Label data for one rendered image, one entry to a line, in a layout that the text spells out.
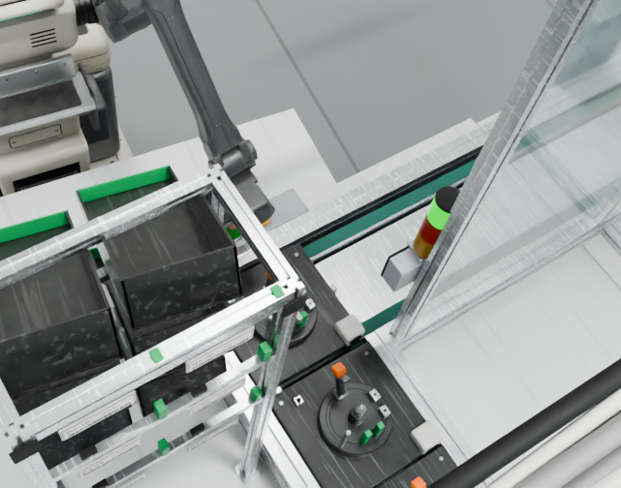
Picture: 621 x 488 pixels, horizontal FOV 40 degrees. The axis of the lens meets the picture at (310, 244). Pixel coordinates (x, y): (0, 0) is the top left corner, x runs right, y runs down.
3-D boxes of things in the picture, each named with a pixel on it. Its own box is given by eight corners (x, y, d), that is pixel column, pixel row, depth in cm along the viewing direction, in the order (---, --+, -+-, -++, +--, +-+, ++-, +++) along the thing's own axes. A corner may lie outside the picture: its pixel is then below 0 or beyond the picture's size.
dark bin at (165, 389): (100, 307, 141) (90, 273, 137) (174, 284, 145) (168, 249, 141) (144, 423, 120) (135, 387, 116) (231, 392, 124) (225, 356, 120)
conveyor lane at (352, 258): (198, 318, 178) (199, 297, 169) (496, 162, 209) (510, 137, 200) (269, 431, 168) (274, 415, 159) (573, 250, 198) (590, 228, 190)
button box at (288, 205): (208, 241, 183) (209, 227, 177) (290, 201, 190) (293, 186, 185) (225, 265, 180) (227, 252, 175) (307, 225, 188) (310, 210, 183)
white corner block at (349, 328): (331, 330, 170) (334, 322, 167) (350, 320, 172) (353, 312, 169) (344, 350, 169) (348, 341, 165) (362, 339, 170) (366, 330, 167)
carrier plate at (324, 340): (199, 298, 170) (199, 293, 168) (297, 248, 179) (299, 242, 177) (262, 396, 162) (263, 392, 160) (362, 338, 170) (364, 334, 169)
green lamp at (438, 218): (420, 212, 138) (428, 196, 133) (444, 199, 140) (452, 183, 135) (439, 234, 136) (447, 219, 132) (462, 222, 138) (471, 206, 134)
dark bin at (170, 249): (78, 204, 114) (66, 158, 109) (171, 179, 117) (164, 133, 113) (132, 332, 93) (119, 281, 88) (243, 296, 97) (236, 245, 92)
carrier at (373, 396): (265, 403, 161) (271, 380, 150) (366, 344, 170) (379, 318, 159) (336, 513, 153) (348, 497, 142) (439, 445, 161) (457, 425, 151)
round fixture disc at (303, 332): (233, 302, 168) (233, 298, 167) (292, 272, 174) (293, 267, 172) (270, 359, 163) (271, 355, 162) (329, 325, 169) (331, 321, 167)
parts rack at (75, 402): (36, 481, 157) (-81, 289, 89) (206, 385, 171) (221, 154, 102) (86, 582, 150) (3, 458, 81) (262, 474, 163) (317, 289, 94)
